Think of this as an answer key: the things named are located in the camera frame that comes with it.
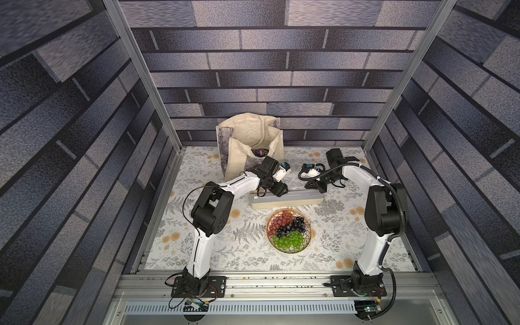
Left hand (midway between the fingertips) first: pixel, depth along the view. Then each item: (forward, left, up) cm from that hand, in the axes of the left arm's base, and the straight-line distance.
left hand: (283, 185), depth 96 cm
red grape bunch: (-17, +2, -3) cm, 17 cm away
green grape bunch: (-25, -3, -3) cm, 26 cm away
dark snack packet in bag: (+17, +12, +4) cm, 21 cm away
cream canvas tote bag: (+24, +23, +11) cm, 35 cm away
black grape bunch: (-19, -5, -3) cm, 20 cm away
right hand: (+1, -12, +1) cm, 12 cm away
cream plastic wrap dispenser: (-8, -8, +1) cm, 11 cm away
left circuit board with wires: (-48, +34, -10) cm, 60 cm away
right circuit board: (-48, -28, -8) cm, 56 cm away
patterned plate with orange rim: (-23, -9, -5) cm, 25 cm away
